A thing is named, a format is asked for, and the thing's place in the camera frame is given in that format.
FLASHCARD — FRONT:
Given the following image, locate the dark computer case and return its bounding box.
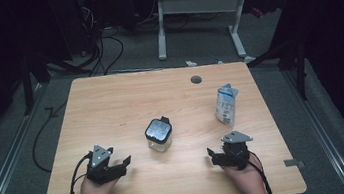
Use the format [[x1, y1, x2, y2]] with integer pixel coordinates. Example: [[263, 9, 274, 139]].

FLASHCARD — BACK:
[[48, 0, 109, 62]]

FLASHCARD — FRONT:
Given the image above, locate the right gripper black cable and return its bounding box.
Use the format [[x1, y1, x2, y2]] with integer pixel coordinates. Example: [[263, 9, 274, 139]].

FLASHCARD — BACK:
[[246, 150, 274, 194]]

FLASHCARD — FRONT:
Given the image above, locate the thin blue cable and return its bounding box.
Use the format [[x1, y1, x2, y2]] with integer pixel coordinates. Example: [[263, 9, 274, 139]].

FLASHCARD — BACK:
[[209, 52, 224, 67]]

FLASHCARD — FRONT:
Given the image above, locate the black metal stand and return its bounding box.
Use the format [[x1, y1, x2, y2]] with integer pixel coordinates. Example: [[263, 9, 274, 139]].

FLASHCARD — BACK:
[[241, 25, 314, 109], [15, 49, 56, 117]]

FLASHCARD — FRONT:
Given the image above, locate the small red object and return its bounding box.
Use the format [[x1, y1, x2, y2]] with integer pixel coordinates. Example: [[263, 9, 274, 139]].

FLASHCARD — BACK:
[[250, 5, 265, 20]]

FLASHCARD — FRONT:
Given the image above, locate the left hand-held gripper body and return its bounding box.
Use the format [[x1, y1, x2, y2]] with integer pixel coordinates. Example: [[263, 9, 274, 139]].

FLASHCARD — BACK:
[[82, 142, 119, 188]]

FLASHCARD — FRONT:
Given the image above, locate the white scrap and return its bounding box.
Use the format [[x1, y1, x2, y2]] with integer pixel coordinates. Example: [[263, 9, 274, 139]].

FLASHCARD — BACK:
[[184, 58, 198, 69]]

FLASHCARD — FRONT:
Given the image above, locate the thin black floor cable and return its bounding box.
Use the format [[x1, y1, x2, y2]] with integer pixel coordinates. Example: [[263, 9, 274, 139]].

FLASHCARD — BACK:
[[25, 100, 79, 176]]

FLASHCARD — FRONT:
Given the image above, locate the white-framed desk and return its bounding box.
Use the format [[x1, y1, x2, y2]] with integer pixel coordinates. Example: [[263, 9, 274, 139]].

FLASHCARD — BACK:
[[150, 0, 301, 76]]

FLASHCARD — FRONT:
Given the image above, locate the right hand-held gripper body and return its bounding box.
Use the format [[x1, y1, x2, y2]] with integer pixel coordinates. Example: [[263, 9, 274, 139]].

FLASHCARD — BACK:
[[219, 128, 258, 173]]

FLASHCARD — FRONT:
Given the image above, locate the bundle of black cables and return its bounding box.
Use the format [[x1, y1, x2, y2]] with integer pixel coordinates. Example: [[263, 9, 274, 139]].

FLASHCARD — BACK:
[[43, 26, 128, 84]]

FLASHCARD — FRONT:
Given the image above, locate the white and blue pouch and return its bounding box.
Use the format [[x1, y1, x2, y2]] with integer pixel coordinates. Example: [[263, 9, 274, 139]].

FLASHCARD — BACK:
[[211, 81, 244, 130]]

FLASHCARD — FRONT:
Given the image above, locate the person's right hand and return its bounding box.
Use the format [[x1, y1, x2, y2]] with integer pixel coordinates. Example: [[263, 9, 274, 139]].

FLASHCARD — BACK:
[[221, 153, 269, 194]]

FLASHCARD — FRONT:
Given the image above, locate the glass jar with black lid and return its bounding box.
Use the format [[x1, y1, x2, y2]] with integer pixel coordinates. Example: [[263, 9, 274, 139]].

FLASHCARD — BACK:
[[143, 114, 176, 156]]

